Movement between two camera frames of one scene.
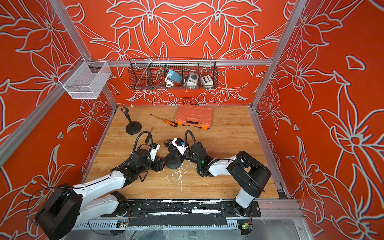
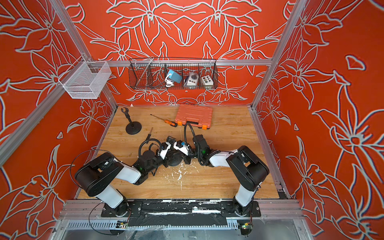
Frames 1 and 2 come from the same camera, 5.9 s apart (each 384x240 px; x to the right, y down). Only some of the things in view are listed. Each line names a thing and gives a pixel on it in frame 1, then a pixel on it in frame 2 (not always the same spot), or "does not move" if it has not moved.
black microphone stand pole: (127, 115) does not move
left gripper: (161, 166) -> (165, 163)
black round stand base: (136, 128) does not move
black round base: (172, 163) does not move
